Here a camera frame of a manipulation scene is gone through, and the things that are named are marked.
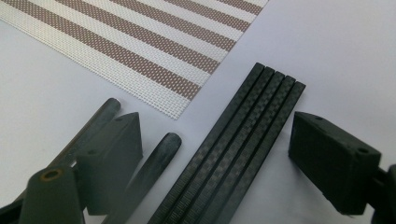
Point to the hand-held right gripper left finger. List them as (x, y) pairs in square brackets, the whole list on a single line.
[(109, 161)]

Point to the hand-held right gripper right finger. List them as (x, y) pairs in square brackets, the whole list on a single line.
[(333, 165)]

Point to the row of black chopsticks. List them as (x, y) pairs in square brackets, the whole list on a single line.
[(243, 140)]

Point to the light blue table cover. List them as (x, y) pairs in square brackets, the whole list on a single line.
[(327, 46)]

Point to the striped placemat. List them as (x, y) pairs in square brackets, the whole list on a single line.
[(140, 37)]

